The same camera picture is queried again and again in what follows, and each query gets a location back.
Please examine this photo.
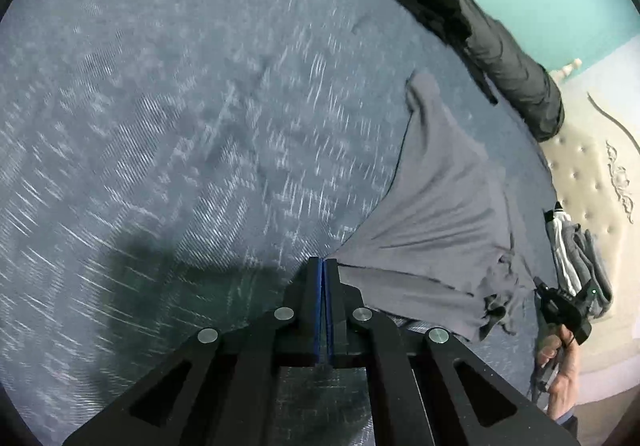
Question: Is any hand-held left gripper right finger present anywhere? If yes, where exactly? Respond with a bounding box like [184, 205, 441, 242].
[324, 259, 581, 446]

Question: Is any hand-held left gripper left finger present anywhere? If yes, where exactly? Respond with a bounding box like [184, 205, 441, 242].
[62, 257, 322, 446]

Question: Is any grey garment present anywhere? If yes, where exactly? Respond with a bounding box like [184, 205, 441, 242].
[330, 71, 542, 343]

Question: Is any person's right forearm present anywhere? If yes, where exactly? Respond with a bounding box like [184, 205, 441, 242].
[547, 401, 582, 438]

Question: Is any folded clothes stack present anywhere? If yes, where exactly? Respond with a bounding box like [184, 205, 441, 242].
[543, 203, 614, 318]

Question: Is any black clothes pile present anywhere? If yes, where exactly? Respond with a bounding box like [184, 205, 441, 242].
[374, 0, 474, 48]

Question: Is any person's right hand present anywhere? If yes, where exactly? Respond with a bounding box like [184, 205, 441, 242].
[536, 326, 583, 413]

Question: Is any cream tufted headboard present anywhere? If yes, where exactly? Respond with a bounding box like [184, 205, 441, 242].
[542, 41, 640, 402]

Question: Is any blue patterned bed sheet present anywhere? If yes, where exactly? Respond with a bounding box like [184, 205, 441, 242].
[0, 0, 557, 446]

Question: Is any dark grey rolled duvet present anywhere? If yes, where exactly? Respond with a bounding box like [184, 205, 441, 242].
[300, 0, 566, 143]

